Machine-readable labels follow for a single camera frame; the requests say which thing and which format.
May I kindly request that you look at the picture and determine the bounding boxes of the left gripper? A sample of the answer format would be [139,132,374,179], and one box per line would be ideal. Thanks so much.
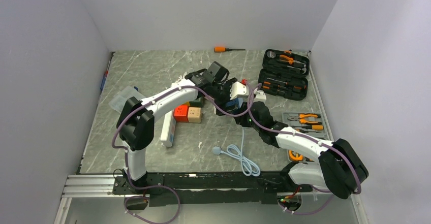
[210,79,239,116]

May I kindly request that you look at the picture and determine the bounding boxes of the blue cube socket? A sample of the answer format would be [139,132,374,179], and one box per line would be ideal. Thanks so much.
[225,98,243,114]

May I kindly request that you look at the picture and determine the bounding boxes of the black tool case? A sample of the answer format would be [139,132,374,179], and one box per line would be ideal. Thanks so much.
[258,49,310,101]

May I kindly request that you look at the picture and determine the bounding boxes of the light blue cable with plug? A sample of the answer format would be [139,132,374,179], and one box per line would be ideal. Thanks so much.
[212,126,262,177]

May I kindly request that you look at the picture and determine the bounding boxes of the grey tool case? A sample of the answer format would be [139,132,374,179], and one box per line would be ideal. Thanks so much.
[281,111,332,164]

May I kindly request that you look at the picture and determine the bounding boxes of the white long power strip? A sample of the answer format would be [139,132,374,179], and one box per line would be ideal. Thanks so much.
[160,109,176,148]

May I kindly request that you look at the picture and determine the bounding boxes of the clear plastic parts box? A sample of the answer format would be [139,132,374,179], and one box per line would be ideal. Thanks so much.
[108,86,145,113]

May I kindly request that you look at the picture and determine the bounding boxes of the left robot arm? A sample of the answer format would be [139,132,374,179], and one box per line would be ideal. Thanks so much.
[114,61,238,194]

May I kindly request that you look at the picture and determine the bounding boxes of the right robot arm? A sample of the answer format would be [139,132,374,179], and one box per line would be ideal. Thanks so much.
[235,102,369,199]

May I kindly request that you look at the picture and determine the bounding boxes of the dark green cube socket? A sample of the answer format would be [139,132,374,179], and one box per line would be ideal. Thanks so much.
[189,97,204,108]

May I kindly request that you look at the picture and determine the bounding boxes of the beige cube socket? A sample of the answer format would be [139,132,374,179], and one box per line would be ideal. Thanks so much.
[187,107,202,123]

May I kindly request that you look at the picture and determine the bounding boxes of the red cube socket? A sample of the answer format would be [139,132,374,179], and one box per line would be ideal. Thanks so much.
[173,105,189,122]

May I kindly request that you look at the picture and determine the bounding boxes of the orange pliers in grey case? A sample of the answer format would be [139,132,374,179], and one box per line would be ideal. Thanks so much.
[288,113,322,125]

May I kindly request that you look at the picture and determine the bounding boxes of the orange tape measure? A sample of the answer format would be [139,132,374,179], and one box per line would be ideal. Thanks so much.
[288,150,304,162]

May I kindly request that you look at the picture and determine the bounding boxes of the orange pliers in black case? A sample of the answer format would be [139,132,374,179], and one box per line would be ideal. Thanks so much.
[278,55,294,65]

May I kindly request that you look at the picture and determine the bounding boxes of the red blue pen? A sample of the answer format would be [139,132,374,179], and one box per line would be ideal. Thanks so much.
[100,62,110,91]

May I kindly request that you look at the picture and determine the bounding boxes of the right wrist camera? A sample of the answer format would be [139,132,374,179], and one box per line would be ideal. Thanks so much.
[253,89,267,103]

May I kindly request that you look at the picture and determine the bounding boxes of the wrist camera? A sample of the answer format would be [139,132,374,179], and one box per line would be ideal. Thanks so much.
[253,89,267,103]
[229,81,249,100]

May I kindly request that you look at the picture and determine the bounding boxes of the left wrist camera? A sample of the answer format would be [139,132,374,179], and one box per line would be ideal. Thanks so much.
[229,81,249,100]

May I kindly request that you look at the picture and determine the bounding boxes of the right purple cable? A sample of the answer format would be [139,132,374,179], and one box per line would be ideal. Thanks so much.
[247,82,362,216]

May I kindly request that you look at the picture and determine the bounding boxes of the purple cable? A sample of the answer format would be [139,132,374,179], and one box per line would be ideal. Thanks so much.
[111,81,253,224]
[247,82,362,216]

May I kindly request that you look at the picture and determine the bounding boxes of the orange handled screwdriver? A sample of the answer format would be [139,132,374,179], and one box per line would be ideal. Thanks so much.
[213,47,245,53]

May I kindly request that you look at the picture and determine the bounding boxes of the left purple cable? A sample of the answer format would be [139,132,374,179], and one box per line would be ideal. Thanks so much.
[111,81,253,224]

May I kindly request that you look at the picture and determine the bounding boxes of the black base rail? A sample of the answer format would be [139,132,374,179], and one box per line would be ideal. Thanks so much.
[112,171,312,207]

